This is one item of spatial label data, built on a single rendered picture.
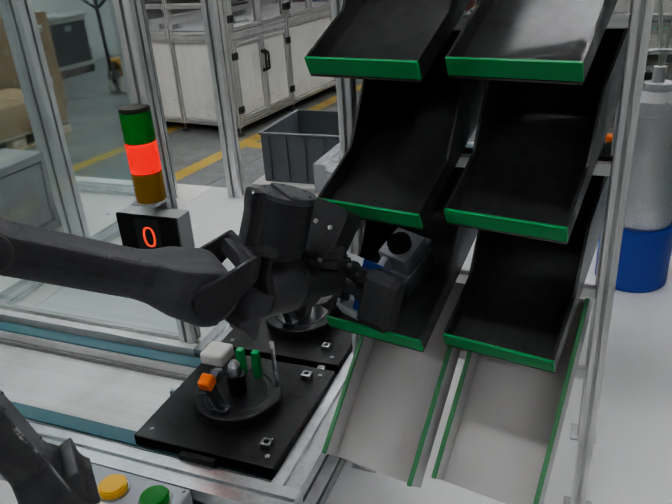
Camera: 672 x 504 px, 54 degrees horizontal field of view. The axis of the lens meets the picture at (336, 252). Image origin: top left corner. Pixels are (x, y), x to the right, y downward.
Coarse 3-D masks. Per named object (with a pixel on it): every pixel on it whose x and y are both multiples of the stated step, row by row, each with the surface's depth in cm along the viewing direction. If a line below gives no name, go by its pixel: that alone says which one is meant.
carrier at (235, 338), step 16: (272, 320) 126; (304, 320) 125; (320, 320) 125; (240, 336) 125; (272, 336) 125; (288, 336) 123; (304, 336) 122; (320, 336) 124; (336, 336) 123; (288, 352) 120; (304, 352) 119; (320, 352) 119; (336, 352) 119; (336, 368) 115
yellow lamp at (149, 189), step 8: (136, 176) 108; (144, 176) 107; (152, 176) 108; (160, 176) 109; (136, 184) 108; (144, 184) 108; (152, 184) 108; (160, 184) 109; (136, 192) 109; (144, 192) 109; (152, 192) 109; (160, 192) 110; (136, 200) 111; (144, 200) 109; (152, 200) 109; (160, 200) 110
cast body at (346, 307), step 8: (352, 256) 79; (384, 256) 83; (352, 264) 77; (360, 264) 78; (384, 264) 82; (352, 296) 78; (336, 304) 81; (344, 304) 80; (352, 304) 79; (344, 312) 82; (352, 312) 79
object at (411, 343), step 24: (456, 168) 94; (432, 216) 93; (360, 240) 89; (384, 240) 93; (432, 240) 90; (456, 240) 83; (456, 264) 84; (432, 288) 85; (336, 312) 86; (408, 312) 84; (432, 312) 80; (384, 336) 81; (408, 336) 81
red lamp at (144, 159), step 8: (144, 144) 106; (152, 144) 106; (128, 152) 106; (136, 152) 106; (144, 152) 106; (152, 152) 107; (128, 160) 107; (136, 160) 106; (144, 160) 106; (152, 160) 107; (136, 168) 107; (144, 168) 107; (152, 168) 107; (160, 168) 109
